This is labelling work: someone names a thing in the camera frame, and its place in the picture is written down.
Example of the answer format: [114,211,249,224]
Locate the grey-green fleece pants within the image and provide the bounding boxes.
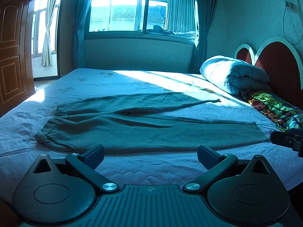
[35,93,268,154]

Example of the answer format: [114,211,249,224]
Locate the large bedroom window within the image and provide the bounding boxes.
[85,0,196,41]

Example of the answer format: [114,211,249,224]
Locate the colourful patterned pillow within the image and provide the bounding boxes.
[239,90,302,132]

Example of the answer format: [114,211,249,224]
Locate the red white headboard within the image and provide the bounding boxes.
[234,37,302,108]

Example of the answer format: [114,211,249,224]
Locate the folded white-blue quilt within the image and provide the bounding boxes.
[200,55,270,95]

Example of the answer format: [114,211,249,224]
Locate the brown wooden door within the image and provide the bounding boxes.
[1,0,35,116]

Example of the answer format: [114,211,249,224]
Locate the white sheer balcony curtain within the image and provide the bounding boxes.
[42,0,56,67]

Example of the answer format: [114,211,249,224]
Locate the teal right curtain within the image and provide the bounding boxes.
[190,0,218,74]

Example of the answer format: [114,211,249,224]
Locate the teal curtain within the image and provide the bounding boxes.
[71,0,91,70]
[190,0,218,74]

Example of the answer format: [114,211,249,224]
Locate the teal left curtain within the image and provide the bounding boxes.
[71,0,91,70]

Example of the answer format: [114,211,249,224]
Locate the hanging wall cable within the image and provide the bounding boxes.
[282,0,303,46]

